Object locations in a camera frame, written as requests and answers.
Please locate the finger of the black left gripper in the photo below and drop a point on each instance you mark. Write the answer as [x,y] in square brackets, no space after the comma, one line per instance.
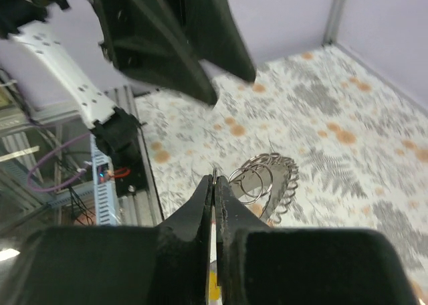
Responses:
[143,40]
[211,31]

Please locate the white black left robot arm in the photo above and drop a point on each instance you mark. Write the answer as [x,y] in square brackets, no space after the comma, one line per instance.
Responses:
[24,22]

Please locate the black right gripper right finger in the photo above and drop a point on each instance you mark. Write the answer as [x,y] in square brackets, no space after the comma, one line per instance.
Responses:
[258,264]

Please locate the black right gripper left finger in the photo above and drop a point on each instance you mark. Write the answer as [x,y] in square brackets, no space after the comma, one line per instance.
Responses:
[164,264]

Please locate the floral tablecloth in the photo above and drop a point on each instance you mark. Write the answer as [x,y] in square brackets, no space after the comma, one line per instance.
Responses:
[361,149]

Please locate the yellow key tag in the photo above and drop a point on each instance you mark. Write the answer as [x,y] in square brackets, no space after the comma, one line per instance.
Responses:
[214,293]

